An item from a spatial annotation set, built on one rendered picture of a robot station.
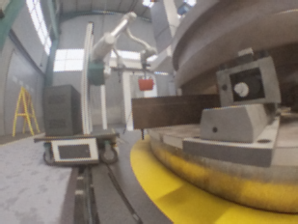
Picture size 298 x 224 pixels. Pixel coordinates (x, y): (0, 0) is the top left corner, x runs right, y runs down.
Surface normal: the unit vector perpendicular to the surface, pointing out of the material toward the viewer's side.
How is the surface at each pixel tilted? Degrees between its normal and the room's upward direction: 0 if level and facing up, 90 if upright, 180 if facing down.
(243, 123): 90
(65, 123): 90
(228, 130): 90
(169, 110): 90
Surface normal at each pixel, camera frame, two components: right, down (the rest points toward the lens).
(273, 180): -0.84, 0.05
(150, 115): 0.11, -0.04
